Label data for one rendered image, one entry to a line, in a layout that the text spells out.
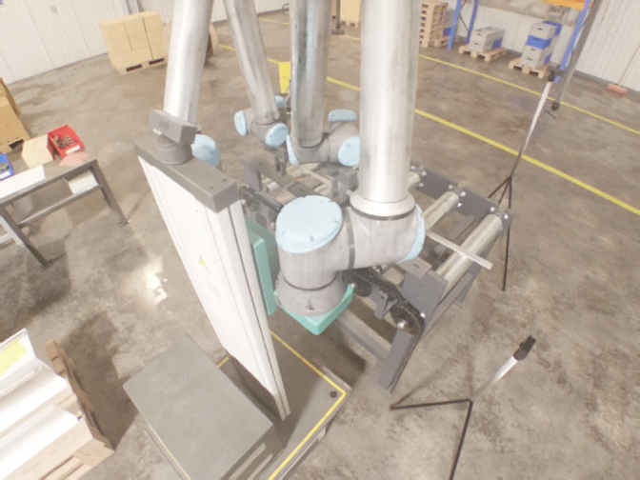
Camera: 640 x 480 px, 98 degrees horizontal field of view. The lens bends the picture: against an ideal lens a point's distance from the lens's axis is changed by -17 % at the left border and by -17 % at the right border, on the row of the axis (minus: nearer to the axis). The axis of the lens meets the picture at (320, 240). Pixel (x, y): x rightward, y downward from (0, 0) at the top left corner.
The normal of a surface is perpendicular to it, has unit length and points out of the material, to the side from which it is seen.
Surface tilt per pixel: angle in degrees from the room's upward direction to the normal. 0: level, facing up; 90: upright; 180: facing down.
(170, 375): 0
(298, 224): 5
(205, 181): 0
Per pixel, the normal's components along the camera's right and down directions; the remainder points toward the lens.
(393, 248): 0.16, 0.53
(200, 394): 0.00, -0.70
